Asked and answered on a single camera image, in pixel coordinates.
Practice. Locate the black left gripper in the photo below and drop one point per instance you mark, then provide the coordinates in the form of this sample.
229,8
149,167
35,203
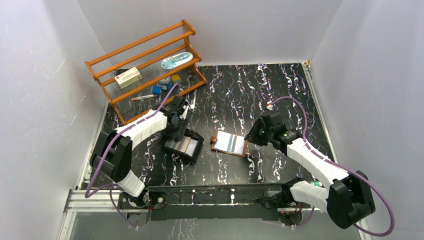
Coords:
178,131

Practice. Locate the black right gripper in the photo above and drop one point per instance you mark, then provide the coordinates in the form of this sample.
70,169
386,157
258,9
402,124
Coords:
252,136

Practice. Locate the orange leather card holder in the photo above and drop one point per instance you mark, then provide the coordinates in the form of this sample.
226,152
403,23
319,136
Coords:
228,143

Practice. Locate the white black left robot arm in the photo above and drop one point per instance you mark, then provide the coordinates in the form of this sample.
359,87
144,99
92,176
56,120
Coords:
112,154

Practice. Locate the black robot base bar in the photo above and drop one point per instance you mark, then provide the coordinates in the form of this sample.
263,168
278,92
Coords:
231,201

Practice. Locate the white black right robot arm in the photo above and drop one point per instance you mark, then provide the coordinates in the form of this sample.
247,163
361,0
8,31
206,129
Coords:
344,196

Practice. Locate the stack of cards in box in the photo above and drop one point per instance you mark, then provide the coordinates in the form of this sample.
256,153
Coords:
187,145

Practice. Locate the black card storage box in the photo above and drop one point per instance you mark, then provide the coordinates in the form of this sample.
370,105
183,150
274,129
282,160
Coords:
185,157

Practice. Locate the white blue stapler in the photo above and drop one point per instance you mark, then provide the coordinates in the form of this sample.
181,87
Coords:
192,103

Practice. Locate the white red marker pen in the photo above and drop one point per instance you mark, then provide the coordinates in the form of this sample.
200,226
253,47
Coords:
142,97

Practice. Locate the blue small cube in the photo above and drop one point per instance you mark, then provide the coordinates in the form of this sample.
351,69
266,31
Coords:
156,90

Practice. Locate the blue white small jar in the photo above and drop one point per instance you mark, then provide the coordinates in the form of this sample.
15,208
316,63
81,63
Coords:
166,83

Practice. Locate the yellow grey small block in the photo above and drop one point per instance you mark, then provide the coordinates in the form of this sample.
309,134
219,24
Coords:
176,79

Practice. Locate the orange wooden shelf rack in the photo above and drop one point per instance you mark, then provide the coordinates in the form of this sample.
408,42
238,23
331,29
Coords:
146,54

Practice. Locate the blue oval blister pack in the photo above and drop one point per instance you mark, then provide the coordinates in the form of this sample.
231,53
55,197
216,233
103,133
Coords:
176,60

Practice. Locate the white green carton box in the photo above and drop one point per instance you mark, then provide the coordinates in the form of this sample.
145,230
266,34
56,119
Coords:
125,77

